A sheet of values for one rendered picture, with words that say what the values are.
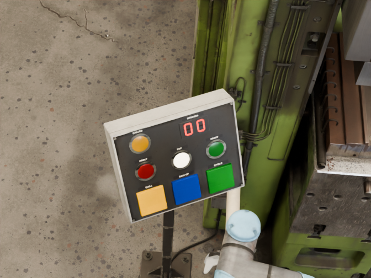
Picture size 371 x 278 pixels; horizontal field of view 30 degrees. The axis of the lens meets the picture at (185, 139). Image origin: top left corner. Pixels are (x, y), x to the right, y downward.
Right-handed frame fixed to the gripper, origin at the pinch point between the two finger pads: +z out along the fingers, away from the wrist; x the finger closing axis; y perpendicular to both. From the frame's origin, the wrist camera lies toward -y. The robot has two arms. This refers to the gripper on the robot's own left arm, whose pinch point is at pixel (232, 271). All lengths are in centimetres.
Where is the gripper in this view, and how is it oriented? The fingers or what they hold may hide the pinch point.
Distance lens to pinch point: 188.2
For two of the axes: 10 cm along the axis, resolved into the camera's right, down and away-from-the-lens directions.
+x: 9.2, 3.5, -1.7
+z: -0.4, 5.2, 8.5
